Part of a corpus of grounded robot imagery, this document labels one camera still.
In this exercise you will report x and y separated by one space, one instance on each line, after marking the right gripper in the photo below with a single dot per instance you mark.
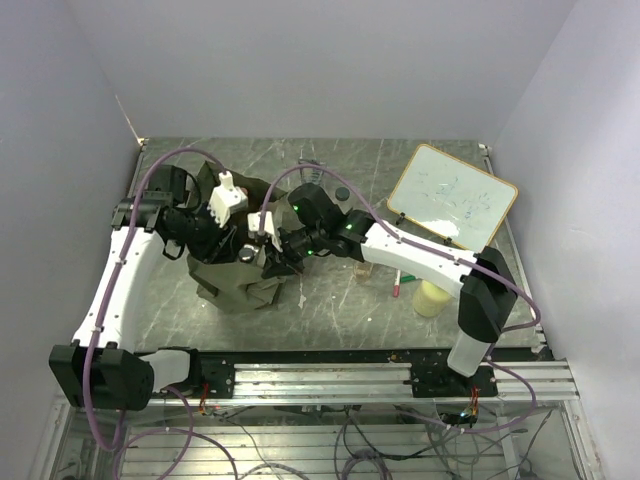
281 263

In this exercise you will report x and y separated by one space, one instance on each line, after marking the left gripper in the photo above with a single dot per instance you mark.
218 245

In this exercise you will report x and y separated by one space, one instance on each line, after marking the olive canvas bag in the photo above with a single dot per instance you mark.
233 286

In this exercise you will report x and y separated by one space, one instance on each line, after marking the clear bottle with black label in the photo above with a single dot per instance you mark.
343 199

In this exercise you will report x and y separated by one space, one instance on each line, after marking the small clear bottle grey cap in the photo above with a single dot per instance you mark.
248 254

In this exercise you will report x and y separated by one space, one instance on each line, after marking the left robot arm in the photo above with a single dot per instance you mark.
99 367

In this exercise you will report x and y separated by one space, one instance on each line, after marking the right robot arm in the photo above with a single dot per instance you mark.
481 282

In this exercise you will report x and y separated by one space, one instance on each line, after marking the amber bottle white cap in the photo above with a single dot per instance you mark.
362 271

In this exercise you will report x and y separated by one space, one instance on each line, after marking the clear tube with dark label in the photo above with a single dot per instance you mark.
312 172

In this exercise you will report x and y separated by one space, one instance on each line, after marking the pink marker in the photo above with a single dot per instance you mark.
397 284

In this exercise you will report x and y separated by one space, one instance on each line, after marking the yellow pump bottle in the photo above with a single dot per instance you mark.
429 300

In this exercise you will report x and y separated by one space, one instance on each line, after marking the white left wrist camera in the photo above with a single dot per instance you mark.
226 199

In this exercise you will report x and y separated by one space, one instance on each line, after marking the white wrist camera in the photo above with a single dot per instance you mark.
226 199
262 226

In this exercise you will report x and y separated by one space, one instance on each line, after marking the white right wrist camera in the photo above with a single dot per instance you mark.
262 226

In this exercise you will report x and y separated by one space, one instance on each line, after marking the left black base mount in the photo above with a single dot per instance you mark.
206 371

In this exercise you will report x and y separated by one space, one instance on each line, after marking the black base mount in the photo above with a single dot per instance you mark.
431 377
206 371

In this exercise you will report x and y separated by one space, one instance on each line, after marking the aluminium rail frame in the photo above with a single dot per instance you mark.
370 383

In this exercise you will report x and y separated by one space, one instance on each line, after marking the small whiteboard yellow frame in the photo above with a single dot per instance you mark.
451 198

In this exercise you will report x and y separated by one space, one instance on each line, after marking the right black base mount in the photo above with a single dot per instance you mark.
431 377

